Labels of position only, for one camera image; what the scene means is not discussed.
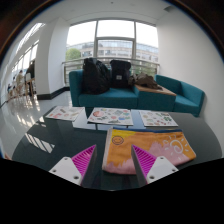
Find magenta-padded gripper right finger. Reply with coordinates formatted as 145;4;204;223
130;144;180;188

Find black backpack with label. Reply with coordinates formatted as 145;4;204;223
109;59;132;89

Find large black backpack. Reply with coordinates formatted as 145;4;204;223
82;57;111;95

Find wooden sofa table top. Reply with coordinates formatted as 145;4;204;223
134;83;177;98

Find sticker sheet with blue items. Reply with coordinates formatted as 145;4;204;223
87;107;134;127

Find metal window railing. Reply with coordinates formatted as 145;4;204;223
61;57;161;85

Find sticker sheet with green items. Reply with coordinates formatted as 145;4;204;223
138;110;179;128

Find wooden bar stools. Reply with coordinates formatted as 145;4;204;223
8;73;38;101

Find person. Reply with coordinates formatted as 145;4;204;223
25;59;36;97
14;69;26;96

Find teal sofa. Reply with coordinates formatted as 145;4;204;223
68;69;206;118

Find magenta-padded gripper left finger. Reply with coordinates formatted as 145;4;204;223
48;143;99;189

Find orange yellow pink printed towel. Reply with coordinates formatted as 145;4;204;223
101;126;197;176

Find brown jacket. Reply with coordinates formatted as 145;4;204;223
128;72;164;91

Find sticker sheet with red items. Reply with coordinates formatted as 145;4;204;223
44;105;86;122

